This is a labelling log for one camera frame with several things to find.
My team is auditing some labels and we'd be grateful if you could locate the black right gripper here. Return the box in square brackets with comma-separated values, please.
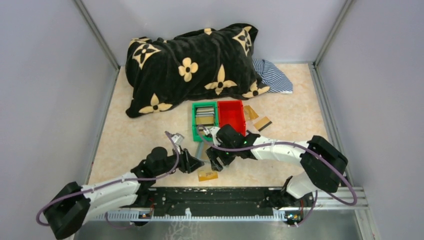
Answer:
[206, 140, 238, 172]

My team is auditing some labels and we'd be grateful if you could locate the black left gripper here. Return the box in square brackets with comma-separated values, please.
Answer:
[154, 144, 204, 177]

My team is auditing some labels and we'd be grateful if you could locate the mint green card holder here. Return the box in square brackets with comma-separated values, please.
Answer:
[195, 142, 210, 163]

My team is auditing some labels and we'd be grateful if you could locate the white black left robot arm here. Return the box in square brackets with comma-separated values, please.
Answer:
[42, 146, 204, 240]

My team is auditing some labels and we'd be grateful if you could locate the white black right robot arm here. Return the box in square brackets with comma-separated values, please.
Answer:
[205, 124, 349, 206]

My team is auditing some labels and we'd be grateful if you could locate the gold patterned card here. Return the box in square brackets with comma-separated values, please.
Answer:
[243, 105, 259, 121]

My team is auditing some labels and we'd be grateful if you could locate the stack of cards in bin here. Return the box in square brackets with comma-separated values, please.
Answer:
[195, 106, 215, 126]

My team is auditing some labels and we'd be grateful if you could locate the gold card with stripe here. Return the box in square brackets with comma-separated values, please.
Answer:
[253, 116, 273, 132]

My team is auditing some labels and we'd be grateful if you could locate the red plastic bin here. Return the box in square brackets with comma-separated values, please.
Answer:
[217, 100, 246, 136]

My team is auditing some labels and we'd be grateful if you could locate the green plastic bin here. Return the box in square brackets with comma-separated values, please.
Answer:
[191, 101, 219, 142]

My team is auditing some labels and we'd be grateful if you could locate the blue white striped cloth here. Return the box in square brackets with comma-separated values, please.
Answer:
[252, 59, 294, 94]

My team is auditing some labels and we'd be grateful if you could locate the black floral blanket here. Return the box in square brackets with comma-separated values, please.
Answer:
[125, 23, 270, 118]

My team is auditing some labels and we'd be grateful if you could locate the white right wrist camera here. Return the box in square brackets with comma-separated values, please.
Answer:
[203, 126, 221, 146]

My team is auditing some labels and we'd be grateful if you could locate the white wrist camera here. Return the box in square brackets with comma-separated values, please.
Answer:
[203, 126, 221, 146]
[171, 133, 185, 147]

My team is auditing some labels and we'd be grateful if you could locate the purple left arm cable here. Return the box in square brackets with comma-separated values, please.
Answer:
[35, 131, 182, 230]

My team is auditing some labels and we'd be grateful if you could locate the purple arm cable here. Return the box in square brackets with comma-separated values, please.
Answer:
[35, 131, 182, 230]
[196, 125, 359, 227]

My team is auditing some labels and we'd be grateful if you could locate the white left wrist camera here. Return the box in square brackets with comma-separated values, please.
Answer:
[171, 133, 185, 147]

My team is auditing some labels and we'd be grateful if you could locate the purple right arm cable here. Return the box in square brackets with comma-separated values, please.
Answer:
[196, 125, 359, 227]

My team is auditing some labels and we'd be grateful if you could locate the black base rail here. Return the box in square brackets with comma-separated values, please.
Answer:
[117, 186, 316, 220]

